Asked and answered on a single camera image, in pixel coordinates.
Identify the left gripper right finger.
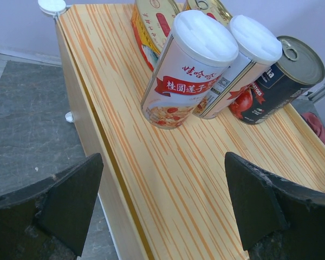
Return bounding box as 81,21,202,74
225,152,325,259

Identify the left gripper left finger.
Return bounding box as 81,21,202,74
0,153,103,259

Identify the dark blue round can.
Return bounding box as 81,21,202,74
229,36,325,125

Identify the white-lid cylindrical can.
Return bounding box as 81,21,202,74
141,10,239,129

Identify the oval fish can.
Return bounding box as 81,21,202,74
131,0,180,70
182,0,232,27

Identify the oval fish can front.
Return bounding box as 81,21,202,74
131,0,180,70

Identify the red cloth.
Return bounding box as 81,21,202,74
302,112,325,145

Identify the wooden cabinet box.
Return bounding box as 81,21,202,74
55,4,325,259

